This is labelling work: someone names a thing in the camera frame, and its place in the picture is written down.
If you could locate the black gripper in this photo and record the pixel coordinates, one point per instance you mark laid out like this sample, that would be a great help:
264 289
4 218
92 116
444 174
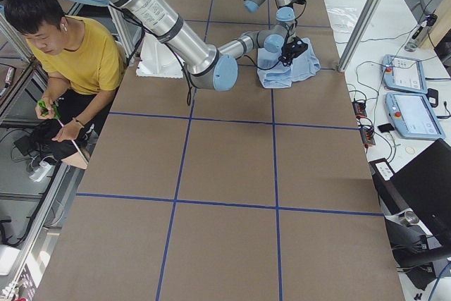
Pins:
289 49

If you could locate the light blue striped shirt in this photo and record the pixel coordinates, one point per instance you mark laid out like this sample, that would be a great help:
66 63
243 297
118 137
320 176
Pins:
273 74

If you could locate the clear plastic bag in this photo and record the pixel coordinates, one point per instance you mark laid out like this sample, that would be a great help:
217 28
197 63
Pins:
342 18

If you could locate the upper blue teach pendant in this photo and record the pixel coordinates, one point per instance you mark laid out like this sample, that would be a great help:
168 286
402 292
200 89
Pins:
403 74

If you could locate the blue teach pendant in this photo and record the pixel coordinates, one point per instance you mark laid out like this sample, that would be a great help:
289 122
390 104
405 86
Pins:
403 74
412 116

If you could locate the lower blue teach pendant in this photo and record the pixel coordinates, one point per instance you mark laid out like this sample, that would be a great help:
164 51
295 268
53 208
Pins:
412 116

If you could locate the black monitor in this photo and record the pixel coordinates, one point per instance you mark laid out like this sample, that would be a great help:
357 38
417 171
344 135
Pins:
424 184

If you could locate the person in yellow shirt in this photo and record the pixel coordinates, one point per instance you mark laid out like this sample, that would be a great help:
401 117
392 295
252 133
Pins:
84 67

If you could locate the white power strip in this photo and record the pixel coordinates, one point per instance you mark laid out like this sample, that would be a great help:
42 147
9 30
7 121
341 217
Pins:
41 171

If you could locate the aluminium frame post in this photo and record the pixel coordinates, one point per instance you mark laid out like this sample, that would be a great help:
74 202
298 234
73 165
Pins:
358 32

